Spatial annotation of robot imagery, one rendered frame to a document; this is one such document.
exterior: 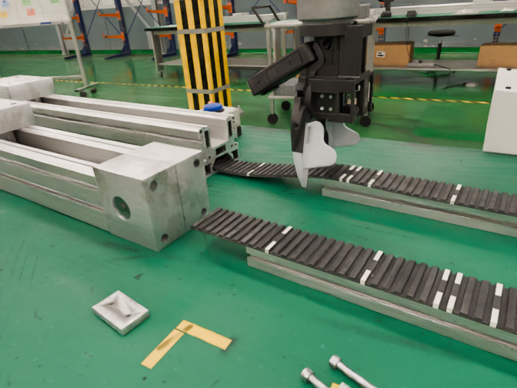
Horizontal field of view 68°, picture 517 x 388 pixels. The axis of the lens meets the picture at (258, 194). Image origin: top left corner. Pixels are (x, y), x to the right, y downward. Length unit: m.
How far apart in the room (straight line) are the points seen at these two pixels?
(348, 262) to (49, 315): 0.29
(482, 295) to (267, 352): 0.18
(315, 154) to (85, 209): 0.32
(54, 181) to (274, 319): 0.37
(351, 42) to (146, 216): 0.31
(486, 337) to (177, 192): 0.34
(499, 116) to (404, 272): 0.45
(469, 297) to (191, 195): 0.32
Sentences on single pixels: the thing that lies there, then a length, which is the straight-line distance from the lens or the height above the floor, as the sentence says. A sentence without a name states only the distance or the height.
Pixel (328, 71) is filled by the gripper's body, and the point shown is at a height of 0.95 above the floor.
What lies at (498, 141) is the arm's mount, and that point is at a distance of 0.77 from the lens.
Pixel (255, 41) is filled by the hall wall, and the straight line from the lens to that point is 9.25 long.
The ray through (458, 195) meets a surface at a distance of 0.53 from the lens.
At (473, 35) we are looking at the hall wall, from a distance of 7.97.
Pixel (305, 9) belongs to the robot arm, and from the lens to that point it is 0.50.
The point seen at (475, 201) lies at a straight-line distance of 0.52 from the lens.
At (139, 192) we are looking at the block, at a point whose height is 0.86.
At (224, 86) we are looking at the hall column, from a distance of 4.01.
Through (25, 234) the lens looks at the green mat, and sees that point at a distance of 0.61.
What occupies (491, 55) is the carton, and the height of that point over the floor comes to 0.34.
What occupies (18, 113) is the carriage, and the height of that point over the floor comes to 0.89.
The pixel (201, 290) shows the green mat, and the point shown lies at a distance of 0.41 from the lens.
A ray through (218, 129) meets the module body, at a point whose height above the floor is 0.84.
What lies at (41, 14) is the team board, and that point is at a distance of 6.35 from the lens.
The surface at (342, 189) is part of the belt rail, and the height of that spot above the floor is 0.79.
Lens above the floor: 1.04
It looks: 26 degrees down
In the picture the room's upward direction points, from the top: 4 degrees counter-clockwise
